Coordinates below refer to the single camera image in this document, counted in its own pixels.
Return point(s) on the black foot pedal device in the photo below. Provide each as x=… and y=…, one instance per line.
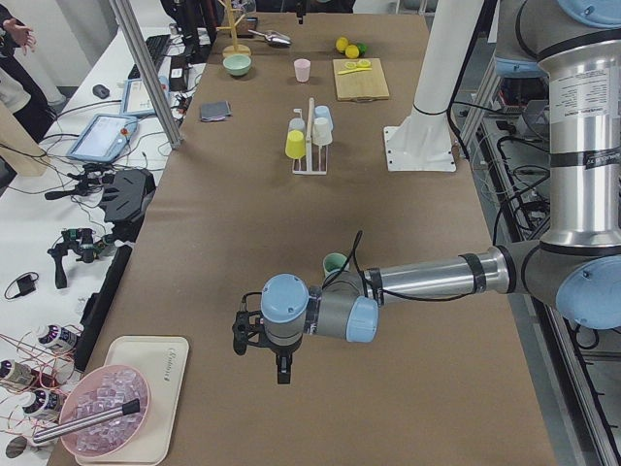
x=125, y=200

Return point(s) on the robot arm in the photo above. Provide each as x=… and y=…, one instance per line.
x=574, y=267

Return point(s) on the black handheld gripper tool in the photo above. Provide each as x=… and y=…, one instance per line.
x=81, y=242

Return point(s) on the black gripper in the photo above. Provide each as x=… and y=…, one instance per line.
x=280, y=350

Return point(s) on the blue teach pendant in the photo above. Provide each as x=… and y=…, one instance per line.
x=135, y=101
x=104, y=138

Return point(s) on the pink cup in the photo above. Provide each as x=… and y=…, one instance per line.
x=302, y=70

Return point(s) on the wooden cutting board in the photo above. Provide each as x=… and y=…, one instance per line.
x=360, y=86

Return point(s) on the black bar on table edge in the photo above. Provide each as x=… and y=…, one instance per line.
x=97, y=308

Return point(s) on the grey cup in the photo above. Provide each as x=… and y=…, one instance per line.
x=297, y=124

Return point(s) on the black keyboard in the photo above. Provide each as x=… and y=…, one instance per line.
x=157, y=47

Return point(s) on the white wire cup holder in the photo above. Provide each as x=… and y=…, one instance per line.
x=315, y=162

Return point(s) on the wooden mug tree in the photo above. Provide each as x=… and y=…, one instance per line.
x=231, y=26

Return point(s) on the grey folded cloth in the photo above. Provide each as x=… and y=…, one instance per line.
x=215, y=111

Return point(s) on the person in white shirt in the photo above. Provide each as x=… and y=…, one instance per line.
x=19, y=92

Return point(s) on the cream plastic tray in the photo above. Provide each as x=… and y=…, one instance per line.
x=161, y=360

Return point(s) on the light blue cup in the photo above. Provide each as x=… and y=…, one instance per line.
x=322, y=111

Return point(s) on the green cup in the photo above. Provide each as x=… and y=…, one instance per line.
x=333, y=263

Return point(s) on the yellow plastic knife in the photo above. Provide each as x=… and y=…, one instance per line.
x=353, y=70

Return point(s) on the aluminium frame post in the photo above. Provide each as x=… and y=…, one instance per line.
x=137, y=46

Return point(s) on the yellow cup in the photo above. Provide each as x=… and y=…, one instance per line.
x=295, y=146

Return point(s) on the metal cylinder tool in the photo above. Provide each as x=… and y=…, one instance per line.
x=45, y=435

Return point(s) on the whole yellow lemon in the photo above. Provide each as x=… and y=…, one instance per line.
x=341, y=44

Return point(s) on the green bowl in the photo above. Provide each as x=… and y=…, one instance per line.
x=237, y=65

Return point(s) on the computer mouse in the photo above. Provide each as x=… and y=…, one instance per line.
x=100, y=91

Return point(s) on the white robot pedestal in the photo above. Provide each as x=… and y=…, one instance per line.
x=422, y=142

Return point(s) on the cream white cup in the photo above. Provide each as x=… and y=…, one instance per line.
x=321, y=133

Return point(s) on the metal scoop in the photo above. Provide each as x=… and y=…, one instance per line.
x=273, y=38

